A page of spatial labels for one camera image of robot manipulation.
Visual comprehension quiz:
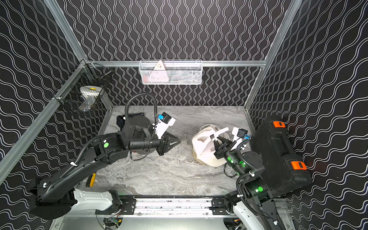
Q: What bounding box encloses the yellow handled screwdriver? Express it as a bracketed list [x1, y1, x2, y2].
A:
[86, 173, 96, 187]

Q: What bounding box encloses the black orange tool case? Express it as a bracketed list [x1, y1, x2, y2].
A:
[250, 116, 312, 196]

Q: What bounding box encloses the navy baseball cap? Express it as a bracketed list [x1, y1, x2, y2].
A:
[116, 113, 144, 131]

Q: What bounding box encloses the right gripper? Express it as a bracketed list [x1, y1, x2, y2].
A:
[214, 133, 248, 181]

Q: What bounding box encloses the white wire basket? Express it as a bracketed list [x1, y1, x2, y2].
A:
[139, 59, 203, 85]

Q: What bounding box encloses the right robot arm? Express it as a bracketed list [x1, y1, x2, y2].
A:
[213, 135, 286, 230]

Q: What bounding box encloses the black wire basket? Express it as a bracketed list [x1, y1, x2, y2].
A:
[53, 59, 114, 117]

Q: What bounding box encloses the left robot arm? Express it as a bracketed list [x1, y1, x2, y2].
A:
[29, 93, 181, 220]

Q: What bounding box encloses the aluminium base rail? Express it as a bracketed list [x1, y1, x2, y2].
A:
[58, 197, 288, 218]

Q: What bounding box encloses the white object in black basket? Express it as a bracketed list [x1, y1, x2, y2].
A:
[79, 86, 102, 112]

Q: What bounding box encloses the white baseball cap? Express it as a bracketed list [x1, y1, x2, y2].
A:
[192, 124, 230, 167]

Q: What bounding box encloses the pink triangular card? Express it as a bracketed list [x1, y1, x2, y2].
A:
[145, 60, 169, 84]

